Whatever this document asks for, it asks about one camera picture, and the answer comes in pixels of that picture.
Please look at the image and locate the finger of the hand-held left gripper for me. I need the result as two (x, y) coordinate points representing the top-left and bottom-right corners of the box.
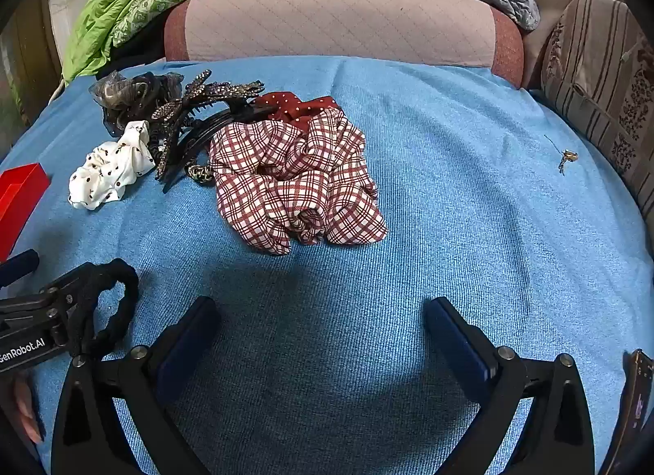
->
(31, 261), (103, 348)
(0, 249), (40, 286)

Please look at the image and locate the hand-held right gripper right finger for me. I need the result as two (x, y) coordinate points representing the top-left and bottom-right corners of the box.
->
(424, 296), (596, 475)

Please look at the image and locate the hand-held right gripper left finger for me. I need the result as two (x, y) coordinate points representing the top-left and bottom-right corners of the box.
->
(51, 296), (223, 475)

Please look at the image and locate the red tray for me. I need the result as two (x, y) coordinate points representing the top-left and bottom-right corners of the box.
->
(0, 163), (52, 261)

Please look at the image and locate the black braided hair tie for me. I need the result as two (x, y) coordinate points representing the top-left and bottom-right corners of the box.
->
(69, 259), (140, 358)

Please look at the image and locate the white dotted scrunchie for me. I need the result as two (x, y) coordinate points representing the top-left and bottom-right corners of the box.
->
(69, 121), (157, 211)

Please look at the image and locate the leopard print hair tie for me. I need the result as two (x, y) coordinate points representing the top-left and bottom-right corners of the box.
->
(185, 161), (216, 186)

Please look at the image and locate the red plaid scrunchie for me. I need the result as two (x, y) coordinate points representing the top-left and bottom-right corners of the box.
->
(209, 110), (389, 256)

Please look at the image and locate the grey black organza scrunchie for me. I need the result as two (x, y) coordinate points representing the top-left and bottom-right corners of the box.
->
(89, 71), (185, 136)

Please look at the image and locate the black hair clip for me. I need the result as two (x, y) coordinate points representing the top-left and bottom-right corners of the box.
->
(162, 97), (279, 195)

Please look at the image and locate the red polka dot scrunchie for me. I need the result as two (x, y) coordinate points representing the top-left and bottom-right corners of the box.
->
(255, 92), (340, 136)

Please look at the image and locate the person's left hand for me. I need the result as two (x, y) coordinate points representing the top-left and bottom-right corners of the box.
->
(11, 373), (44, 444)

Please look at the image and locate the blue blanket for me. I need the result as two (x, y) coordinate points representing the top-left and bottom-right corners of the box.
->
(0, 56), (654, 475)

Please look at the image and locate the black smartphone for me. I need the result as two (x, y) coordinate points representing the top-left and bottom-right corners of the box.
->
(598, 350), (654, 475)

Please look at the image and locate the small gold earring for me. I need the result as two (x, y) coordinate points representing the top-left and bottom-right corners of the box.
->
(544, 135), (580, 177)

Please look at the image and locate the black cloth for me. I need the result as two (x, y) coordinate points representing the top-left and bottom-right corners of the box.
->
(110, 38), (167, 64)

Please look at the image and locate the striped brown pillow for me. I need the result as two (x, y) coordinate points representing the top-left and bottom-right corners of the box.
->
(542, 0), (654, 210)

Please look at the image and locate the pink sofa cushion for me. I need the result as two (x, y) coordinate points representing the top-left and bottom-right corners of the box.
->
(163, 0), (526, 90)

